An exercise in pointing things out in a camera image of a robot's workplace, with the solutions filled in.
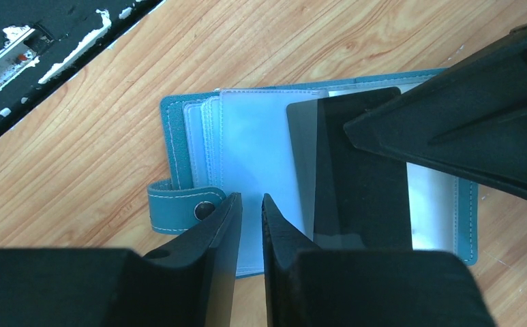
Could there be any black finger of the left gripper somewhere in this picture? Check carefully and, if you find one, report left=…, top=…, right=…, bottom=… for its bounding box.
left=344, top=24, right=527, bottom=200

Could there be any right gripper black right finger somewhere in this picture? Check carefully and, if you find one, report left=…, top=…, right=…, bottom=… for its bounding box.
left=262, top=195, right=495, bottom=326

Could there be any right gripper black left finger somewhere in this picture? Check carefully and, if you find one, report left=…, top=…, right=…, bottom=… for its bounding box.
left=0, top=193, right=242, bottom=326

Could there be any black VIP card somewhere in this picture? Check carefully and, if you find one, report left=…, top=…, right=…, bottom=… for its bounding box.
left=286, top=87, right=412, bottom=250

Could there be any blue leather card holder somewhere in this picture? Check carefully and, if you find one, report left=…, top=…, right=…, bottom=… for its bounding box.
left=147, top=69, right=478, bottom=278

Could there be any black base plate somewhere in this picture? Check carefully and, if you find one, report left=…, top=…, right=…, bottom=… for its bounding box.
left=0, top=1, right=157, bottom=137

